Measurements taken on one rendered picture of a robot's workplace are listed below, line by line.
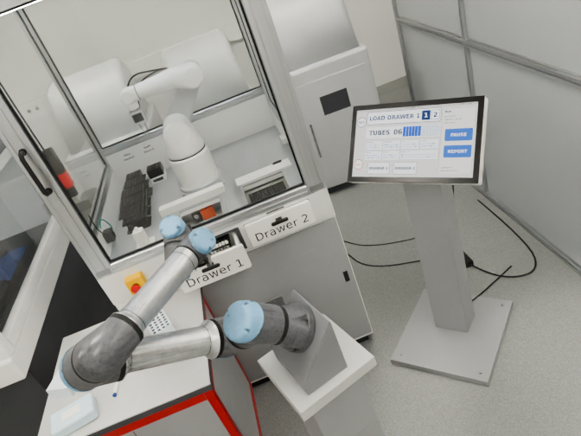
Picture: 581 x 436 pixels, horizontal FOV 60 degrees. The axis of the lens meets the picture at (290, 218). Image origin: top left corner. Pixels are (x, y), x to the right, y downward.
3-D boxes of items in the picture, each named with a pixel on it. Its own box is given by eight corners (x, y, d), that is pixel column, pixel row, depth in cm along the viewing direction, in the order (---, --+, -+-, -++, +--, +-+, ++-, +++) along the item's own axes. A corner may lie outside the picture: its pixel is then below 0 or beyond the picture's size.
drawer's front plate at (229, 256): (252, 266, 201) (242, 245, 196) (184, 293, 200) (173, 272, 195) (252, 264, 203) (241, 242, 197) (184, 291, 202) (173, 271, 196)
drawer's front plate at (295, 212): (316, 221, 213) (309, 201, 208) (252, 247, 212) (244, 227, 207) (315, 220, 215) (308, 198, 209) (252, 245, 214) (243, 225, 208)
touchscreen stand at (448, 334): (488, 387, 217) (455, 190, 165) (392, 363, 243) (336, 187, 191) (513, 305, 248) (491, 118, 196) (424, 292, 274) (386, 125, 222)
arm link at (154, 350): (265, 344, 149) (76, 388, 113) (239, 355, 160) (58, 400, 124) (254, 305, 153) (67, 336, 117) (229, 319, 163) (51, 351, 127)
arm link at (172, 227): (156, 240, 149) (156, 214, 153) (170, 253, 159) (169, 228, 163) (182, 235, 149) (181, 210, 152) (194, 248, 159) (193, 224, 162)
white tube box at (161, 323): (175, 330, 193) (171, 323, 191) (156, 343, 190) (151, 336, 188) (166, 315, 203) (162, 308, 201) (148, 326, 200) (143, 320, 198)
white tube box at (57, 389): (73, 397, 180) (65, 387, 177) (53, 400, 182) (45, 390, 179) (88, 368, 190) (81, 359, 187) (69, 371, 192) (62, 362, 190)
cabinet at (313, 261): (379, 341, 256) (338, 214, 216) (191, 419, 253) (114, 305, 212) (327, 246, 339) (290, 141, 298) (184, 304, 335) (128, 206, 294)
